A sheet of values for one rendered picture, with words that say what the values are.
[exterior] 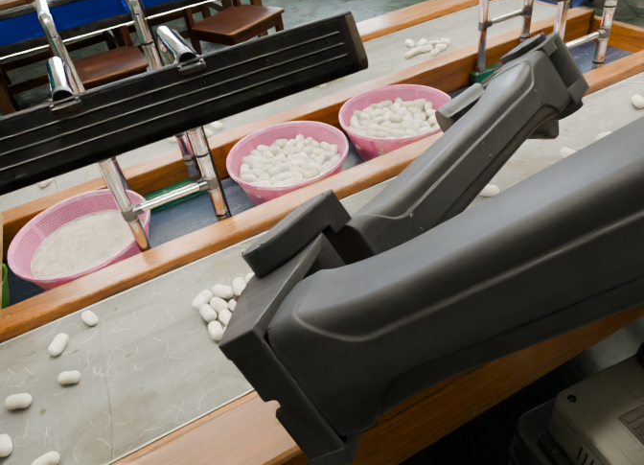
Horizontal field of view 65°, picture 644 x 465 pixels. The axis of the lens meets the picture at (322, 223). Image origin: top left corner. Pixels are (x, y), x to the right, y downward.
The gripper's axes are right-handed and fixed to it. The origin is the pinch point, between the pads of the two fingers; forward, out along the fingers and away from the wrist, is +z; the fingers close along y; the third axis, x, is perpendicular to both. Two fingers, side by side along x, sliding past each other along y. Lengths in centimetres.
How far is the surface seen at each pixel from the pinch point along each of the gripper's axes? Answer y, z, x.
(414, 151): -12.5, 23.4, 5.5
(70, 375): -61, -10, -37
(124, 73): -155, 133, 89
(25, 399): -66, -13, -40
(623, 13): 125, 263, 175
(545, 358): 6.8, 7.8, -33.4
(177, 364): -46, -7, -35
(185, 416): -42, -12, -41
